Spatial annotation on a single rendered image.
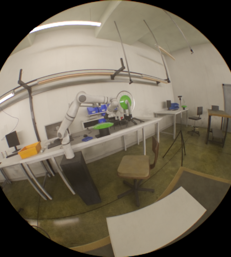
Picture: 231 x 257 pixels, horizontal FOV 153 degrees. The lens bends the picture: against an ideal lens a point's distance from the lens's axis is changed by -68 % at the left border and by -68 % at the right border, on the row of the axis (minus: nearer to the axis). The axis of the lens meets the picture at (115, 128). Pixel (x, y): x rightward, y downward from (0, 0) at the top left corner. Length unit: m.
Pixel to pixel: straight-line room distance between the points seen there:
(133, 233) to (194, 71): 5.34
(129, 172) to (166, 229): 0.77
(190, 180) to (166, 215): 0.19
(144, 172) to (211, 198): 0.72
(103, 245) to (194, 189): 0.35
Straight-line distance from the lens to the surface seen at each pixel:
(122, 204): 1.42
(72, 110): 0.78
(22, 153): 1.50
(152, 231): 0.29
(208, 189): 0.44
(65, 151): 0.95
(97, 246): 0.32
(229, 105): 5.14
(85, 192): 1.25
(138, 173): 0.94
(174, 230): 0.30
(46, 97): 2.20
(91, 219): 1.43
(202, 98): 5.02
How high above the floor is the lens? 1.28
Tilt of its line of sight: 14 degrees down
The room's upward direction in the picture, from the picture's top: 9 degrees counter-clockwise
